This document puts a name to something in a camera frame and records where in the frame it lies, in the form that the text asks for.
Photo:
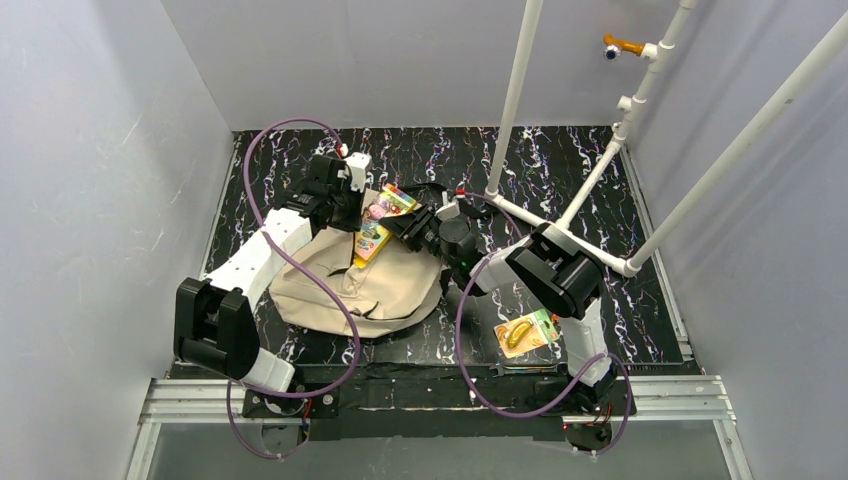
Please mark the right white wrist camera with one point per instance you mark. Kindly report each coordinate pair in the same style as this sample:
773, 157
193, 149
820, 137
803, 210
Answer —
451, 207

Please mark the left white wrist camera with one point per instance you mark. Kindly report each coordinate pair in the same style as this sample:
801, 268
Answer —
358, 165

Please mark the yellow item blister pack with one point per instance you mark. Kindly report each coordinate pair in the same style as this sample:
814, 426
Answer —
526, 333

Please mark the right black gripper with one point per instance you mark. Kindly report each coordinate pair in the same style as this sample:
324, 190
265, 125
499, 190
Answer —
419, 229

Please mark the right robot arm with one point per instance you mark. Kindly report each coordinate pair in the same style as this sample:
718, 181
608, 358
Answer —
563, 276

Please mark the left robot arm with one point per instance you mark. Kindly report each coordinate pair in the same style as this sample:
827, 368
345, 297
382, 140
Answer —
214, 316

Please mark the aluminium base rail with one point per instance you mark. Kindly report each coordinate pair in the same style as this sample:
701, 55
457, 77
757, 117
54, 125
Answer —
657, 398

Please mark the beige canvas student bag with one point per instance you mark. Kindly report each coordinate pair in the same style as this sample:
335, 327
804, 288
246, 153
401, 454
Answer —
396, 289

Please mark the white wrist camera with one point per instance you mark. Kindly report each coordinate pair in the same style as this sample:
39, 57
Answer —
358, 165
451, 207

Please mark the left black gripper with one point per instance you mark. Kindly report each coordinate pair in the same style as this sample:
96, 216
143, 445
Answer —
346, 208

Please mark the silver wrench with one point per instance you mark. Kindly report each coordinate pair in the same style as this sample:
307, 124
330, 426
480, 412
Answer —
499, 370

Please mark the white pvc pipe frame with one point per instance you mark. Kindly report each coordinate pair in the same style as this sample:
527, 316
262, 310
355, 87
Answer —
743, 136

